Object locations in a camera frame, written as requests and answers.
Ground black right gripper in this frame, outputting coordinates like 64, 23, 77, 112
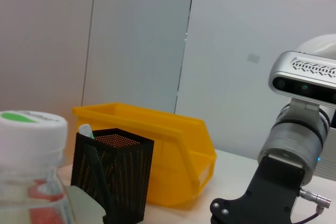
209, 155, 307, 224

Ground green utility knife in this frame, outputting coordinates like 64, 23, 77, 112
78, 124, 95, 140

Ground clear bottle with green label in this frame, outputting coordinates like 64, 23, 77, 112
0, 110, 76, 224

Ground black mesh pen holder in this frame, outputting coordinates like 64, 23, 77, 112
70, 128, 155, 224

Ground green glass fruit plate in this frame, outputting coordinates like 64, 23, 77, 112
64, 185, 107, 224

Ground yellow plastic bin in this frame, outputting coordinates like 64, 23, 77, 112
72, 102, 218, 211

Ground right wrist cable with plug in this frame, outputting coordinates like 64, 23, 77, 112
291, 188, 333, 224

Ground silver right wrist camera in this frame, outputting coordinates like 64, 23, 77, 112
268, 50, 336, 104

